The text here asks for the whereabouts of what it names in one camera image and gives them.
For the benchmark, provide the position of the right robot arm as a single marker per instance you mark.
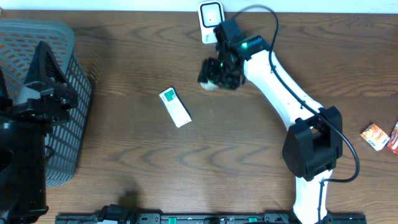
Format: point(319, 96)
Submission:
point(311, 148)

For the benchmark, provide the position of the green lid jar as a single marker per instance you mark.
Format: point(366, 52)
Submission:
point(209, 86)

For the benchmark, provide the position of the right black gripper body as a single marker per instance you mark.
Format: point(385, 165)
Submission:
point(220, 70)

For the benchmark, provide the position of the long orange sachet pack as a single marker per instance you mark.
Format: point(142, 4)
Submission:
point(393, 141)

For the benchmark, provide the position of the white green Panadol box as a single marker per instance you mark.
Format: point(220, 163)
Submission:
point(175, 107)

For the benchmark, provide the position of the small orange box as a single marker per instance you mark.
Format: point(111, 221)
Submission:
point(375, 136)

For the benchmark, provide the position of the white barcode scanner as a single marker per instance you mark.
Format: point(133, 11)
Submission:
point(210, 14)

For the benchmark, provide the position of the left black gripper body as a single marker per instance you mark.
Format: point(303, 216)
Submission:
point(45, 101)

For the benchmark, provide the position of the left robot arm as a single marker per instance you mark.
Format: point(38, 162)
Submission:
point(23, 131)

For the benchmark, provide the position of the grey plastic basket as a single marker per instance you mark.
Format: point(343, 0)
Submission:
point(19, 38)

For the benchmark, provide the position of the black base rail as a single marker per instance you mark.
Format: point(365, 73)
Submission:
point(115, 214)

